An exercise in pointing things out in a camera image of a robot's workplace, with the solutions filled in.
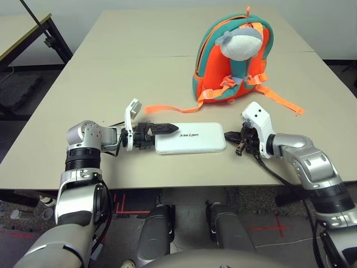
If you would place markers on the black table foot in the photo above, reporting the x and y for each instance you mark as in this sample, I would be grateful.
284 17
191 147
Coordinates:
288 199

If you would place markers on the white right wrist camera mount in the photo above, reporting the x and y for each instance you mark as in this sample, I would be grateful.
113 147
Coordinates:
259 117

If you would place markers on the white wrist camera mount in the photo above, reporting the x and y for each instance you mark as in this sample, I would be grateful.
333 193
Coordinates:
129 123
259 117

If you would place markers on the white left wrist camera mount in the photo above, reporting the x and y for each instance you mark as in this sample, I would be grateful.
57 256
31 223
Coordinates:
129 123

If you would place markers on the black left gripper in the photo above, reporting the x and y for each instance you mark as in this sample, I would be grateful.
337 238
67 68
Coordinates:
142 136

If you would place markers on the tan side table black frame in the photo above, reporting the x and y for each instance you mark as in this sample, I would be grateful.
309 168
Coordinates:
25 30

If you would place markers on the black tripod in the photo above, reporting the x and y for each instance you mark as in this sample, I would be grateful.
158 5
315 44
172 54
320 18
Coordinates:
351 69

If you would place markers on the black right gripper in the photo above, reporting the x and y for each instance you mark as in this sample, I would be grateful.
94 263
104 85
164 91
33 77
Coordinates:
249 138

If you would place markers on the black rod with clamp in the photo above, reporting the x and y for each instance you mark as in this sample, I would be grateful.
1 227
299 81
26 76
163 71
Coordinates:
36 19

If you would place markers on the grey robot torso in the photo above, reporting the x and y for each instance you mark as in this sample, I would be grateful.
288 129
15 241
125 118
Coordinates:
200 261

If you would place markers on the orange and teal backpack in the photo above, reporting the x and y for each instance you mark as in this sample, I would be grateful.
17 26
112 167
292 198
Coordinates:
212 67

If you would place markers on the black foam floor mat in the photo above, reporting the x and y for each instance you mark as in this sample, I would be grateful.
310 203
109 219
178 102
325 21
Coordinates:
19 89

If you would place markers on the grey left robot leg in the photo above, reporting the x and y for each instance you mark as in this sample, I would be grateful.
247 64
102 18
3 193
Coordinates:
156 231

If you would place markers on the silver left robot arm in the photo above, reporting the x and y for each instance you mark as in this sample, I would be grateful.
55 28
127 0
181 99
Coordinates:
83 134

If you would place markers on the grey right robot leg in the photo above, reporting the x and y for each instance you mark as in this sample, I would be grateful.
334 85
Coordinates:
231 229

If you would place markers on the grey robot leg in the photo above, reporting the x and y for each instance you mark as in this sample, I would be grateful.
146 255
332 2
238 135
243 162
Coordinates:
156 231
231 229

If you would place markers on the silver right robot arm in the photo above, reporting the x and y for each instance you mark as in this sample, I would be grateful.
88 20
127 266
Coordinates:
306 159

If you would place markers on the small grey box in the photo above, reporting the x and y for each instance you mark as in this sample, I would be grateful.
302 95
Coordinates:
96 252

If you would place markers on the grey and white plush pendant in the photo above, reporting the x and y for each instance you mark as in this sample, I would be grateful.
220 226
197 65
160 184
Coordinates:
242 44

